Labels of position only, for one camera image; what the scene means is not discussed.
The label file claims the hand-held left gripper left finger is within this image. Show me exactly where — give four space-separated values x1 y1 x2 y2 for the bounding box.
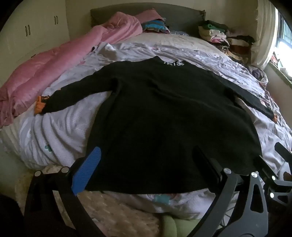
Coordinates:
24 146 105 237

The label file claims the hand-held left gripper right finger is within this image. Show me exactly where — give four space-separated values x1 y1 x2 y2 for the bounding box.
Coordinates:
182 146 270 237

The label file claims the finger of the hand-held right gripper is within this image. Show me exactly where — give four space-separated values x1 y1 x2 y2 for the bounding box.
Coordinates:
274 142 292 158
259 156 292 204

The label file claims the black sweater with orange cuffs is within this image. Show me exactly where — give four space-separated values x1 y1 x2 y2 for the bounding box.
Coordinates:
34 56 278 195

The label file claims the plastic bag of clothes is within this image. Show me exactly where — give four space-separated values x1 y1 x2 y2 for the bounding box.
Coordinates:
248 66 270 85

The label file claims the pile of folded clothes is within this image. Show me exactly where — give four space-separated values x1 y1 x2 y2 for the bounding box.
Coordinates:
197 20 256 65

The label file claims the blue folded clothes pile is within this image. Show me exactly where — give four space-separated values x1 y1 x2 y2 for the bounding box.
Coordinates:
141 19 171 34

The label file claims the white printed bed sheet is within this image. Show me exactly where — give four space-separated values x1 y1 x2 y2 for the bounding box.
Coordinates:
0 34 292 220

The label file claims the beige fluffy blanket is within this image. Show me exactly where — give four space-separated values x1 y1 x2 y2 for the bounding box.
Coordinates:
14 164 161 237

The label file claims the light green cloth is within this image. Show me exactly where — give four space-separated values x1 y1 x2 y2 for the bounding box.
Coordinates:
160 214 206 237

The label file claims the green window sill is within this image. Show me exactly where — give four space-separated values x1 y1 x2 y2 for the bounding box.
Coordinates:
267 60 292 88

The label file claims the pink quilt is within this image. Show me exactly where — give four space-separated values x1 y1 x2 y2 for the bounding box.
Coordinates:
0 11 165 128

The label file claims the window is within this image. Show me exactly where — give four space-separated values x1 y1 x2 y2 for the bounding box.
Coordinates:
274 8 292 66

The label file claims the cream curtain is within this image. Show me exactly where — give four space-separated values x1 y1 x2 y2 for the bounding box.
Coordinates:
250 0 280 69

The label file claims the cream fitted sheet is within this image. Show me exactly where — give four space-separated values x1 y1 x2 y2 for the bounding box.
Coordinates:
124 32 228 55

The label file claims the grey bed headboard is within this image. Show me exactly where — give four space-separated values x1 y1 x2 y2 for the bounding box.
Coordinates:
90 2 206 37

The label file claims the cream wardrobe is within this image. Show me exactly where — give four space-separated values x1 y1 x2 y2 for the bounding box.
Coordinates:
0 0 70 66

